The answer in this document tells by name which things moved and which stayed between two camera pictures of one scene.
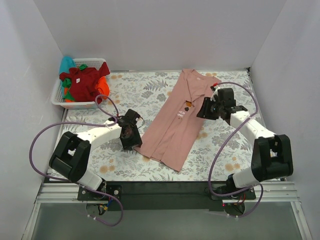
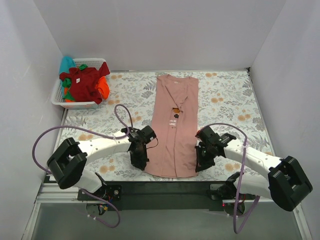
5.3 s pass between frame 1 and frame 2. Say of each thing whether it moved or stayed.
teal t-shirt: stayed
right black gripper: moved
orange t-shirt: stayed
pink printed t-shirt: moved
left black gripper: moved
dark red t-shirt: stayed
